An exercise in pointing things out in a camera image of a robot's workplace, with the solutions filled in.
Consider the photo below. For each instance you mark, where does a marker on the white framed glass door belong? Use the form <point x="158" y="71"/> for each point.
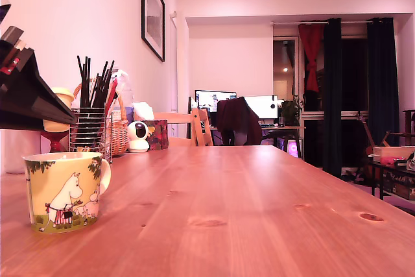
<point x="285" y="59"/>

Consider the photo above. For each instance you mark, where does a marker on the pale coffee capsule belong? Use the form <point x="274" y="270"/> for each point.
<point x="63" y="95"/>

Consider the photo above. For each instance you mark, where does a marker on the pale wooden box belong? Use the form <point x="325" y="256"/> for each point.
<point x="391" y="152"/>

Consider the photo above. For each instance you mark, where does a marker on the black side table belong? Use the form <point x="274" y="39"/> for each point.
<point x="381" y="186"/>

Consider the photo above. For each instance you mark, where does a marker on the clear plastic bottle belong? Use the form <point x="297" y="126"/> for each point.
<point x="127" y="93"/>

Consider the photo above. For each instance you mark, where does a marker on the wooden guitar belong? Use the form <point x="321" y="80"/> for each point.
<point x="367" y="132"/>

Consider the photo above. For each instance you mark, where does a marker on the pale wooden chair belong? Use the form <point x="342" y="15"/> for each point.
<point x="203" y="127"/>

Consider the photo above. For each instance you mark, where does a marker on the glowing computer case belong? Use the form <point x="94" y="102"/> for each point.
<point x="293" y="150"/>

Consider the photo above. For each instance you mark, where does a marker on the dark curtain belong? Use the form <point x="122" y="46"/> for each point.
<point x="383" y="79"/>
<point x="332" y="95"/>

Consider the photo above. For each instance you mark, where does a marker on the dark shoe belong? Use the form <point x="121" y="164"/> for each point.
<point x="353" y="178"/>

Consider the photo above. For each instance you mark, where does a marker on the yellow cartoon print mug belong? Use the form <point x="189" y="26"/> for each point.
<point x="51" y="192"/>

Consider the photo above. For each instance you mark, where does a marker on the white instant camera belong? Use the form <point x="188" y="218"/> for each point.
<point x="412" y="164"/>

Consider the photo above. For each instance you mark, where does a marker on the white tissue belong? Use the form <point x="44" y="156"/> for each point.
<point x="144" y="111"/>

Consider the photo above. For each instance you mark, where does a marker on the red glass footed bowl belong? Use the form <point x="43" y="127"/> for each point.
<point x="55" y="142"/>

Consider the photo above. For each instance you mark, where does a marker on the dark red jacket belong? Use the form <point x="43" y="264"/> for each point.
<point x="238" y="115"/>

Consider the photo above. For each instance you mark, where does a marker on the brown printed box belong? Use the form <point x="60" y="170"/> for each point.
<point x="404" y="189"/>

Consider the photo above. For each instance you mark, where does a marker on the black framed wall picture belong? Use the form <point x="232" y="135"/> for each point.
<point x="154" y="14"/>

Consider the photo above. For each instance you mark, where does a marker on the red utensil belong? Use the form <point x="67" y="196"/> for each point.
<point x="112" y="90"/>

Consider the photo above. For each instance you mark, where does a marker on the black chopstick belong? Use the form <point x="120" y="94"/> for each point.
<point x="89" y="82"/>
<point x="105" y="69"/>
<point x="111" y="69"/>
<point x="80" y="82"/>
<point x="85" y="82"/>

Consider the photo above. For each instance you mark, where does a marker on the computer monitor showing white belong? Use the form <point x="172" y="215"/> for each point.
<point x="261" y="106"/>

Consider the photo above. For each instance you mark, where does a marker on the floral tissue box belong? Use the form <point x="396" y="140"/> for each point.
<point x="160" y="136"/>

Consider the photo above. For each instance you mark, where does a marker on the small white round camera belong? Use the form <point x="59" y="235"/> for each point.
<point x="133" y="143"/>

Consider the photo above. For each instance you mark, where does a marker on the backlit keyboard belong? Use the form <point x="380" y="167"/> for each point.
<point x="269" y="125"/>

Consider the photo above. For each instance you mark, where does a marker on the computer monitor showing windows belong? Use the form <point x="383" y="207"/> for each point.
<point x="209" y="98"/>

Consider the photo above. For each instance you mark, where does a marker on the wooden computer desk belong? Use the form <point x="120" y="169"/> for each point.
<point x="287" y="127"/>

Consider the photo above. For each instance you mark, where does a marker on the white wall pipe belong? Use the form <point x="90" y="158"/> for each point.
<point x="173" y="63"/>

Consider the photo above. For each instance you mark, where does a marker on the grey office chair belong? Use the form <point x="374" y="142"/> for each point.
<point x="241" y="137"/>

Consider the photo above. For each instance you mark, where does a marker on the wooden shelf unit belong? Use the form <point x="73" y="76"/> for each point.
<point x="410" y="115"/>

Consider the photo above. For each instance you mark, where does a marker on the pink case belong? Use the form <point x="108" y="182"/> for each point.
<point x="387" y="161"/>

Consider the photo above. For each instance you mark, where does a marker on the green potted plant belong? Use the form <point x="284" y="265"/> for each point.
<point x="290" y="111"/>

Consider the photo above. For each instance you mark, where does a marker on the red curtain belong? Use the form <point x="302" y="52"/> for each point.
<point x="310" y="43"/>

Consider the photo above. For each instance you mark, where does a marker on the small black round webcam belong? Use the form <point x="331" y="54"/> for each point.
<point x="273" y="105"/>

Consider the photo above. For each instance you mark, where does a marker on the white curtain rod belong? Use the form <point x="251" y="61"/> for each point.
<point x="287" y="23"/>

